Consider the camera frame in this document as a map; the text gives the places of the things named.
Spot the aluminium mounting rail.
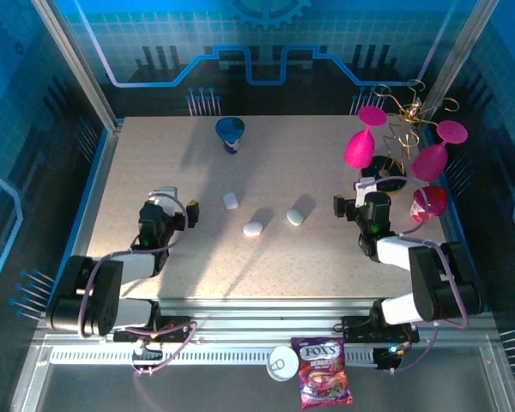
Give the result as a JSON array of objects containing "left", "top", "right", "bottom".
[{"left": 111, "top": 295, "right": 456, "bottom": 347}]

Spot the white slotted cable duct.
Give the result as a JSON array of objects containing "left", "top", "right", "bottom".
[{"left": 51, "top": 346, "right": 379, "bottom": 367}]

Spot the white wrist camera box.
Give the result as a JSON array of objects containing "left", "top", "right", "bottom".
[
  {"left": 354, "top": 178, "right": 377, "bottom": 207},
  {"left": 152, "top": 185, "right": 181, "bottom": 215}
]

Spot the gold wire glass rack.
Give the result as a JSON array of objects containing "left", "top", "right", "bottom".
[{"left": 359, "top": 78, "right": 460, "bottom": 197}]

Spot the white pull-tab can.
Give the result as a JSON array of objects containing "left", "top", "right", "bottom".
[{"left": 266, "top": 345, "right": 300, "bottom": 382}]

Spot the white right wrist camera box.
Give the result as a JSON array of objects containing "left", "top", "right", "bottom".
[{"left": 354, "top": 178, "right": 377, "bottom": 207}]

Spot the red strawberry yogurt cup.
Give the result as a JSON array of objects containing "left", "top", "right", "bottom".
[{"left": 411, "top": 185, "right": 450, "bottom": 224}]

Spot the purple berry candy bag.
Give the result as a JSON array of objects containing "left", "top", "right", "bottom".
[{"left": 290, "top": 336, "right": 354, "bottom": 410}]

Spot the aluminium frame post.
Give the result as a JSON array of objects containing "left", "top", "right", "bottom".
[
  {"left": 420, "top": 0, "right": 501, "bottom": 125},
  {"left": 30, "top": 0, "right": 124, "bottom": 132}
]

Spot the blue blackberry yogurt cup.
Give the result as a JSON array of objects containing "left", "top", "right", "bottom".
[{"left": 215, "top": 117, "right": 246, "bottom": 156}]

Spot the pink wine glass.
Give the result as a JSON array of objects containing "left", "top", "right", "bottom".
[
  {"left": 342, "top": 106, "right": 389, "bottom": 171},
  {"left": 409, "top": 119, "right": 470, "bottom": 183}
]

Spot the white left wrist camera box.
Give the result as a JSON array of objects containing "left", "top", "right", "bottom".
[{"left": 152, "top": 185, "right": 181, "bottom": 215}]

